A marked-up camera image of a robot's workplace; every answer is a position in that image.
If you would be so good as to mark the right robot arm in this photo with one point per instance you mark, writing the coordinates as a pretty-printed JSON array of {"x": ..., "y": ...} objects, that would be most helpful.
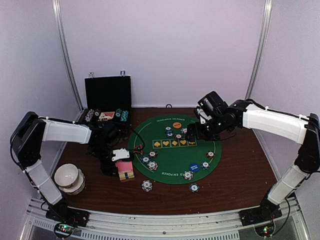
[{"x": 252, "y": 160}]

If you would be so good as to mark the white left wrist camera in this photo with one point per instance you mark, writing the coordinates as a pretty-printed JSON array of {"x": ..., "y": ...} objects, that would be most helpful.
[{"x": 121, "y": 154}]

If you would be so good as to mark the blue beige 10 chip row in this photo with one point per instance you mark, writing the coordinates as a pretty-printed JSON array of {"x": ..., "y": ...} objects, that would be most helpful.
[{"x": 89, "y": 115}]

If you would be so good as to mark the blue beige 10 chip stack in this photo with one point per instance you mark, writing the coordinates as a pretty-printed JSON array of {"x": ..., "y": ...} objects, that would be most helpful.
[{"x": 147, "y": 185}]

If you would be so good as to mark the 50 chips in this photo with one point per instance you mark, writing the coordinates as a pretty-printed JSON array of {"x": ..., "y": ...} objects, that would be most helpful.
[{"x": 168, "y": 131}]

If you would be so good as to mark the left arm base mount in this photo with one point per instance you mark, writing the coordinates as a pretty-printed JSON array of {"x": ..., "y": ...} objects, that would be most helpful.
[{"x": 74, "y": 217}]

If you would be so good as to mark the boxed red card deck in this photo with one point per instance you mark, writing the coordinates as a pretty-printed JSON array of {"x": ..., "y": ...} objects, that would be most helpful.
[{"x": 107, "y": 115}]

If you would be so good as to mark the blue yellow card box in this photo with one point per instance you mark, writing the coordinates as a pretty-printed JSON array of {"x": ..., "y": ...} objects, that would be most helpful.
[{"x": 123, "y": 176}]

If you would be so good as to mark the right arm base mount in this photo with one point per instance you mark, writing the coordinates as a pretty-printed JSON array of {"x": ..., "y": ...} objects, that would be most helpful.
[{"x": 256, "y": 215}]

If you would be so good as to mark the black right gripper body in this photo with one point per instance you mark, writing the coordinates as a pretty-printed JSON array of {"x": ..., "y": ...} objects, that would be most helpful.
[{"x": 215, "y": 127}]

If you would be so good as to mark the blue green 50 chip row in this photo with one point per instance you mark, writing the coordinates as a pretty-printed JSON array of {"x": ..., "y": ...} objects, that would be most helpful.
[{"x": 118, "y": 113}]

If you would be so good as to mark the teal blue chip row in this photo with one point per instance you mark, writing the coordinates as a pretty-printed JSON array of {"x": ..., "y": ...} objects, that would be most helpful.
[{"x": 124, "y": 116}]

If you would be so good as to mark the orange big blind button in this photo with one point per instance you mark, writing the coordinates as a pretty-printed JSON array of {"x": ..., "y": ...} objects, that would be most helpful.
[{"x": 177, "y": 125}]

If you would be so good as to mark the black poker chip case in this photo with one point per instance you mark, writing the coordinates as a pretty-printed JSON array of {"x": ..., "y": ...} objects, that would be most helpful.
[{"x": 108, "y": 94}]

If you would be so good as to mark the green round poker mat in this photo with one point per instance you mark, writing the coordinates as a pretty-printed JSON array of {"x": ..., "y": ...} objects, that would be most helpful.
[{"x": 174, "y": 156}]

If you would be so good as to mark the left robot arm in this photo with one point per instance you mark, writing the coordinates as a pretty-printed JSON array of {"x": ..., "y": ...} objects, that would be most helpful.
[{"x": 34, "y": 133}]

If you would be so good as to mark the blue small blind button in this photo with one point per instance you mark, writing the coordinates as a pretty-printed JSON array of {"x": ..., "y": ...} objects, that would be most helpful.
[{"x": 194, "y": 167}]

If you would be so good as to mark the aluminium front rail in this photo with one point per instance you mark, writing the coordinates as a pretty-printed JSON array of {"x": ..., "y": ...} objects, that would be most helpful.
[{"x": 223, "y": 225}]

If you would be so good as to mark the white bowl stack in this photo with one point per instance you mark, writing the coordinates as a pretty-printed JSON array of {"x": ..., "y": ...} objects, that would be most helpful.
[{"x": 70, "y": 179}]

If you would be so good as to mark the blue green 50 chip stack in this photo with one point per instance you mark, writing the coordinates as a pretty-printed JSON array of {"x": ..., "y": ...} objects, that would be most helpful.
[{"x": 194, "y": 188}]

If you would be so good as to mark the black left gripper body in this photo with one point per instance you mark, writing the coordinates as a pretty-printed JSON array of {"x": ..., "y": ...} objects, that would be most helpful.
[{"x": 105, "y": 168}]

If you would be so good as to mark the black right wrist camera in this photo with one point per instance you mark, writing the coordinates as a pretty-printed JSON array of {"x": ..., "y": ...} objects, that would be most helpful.
[{"x": 211, "y": 106}]

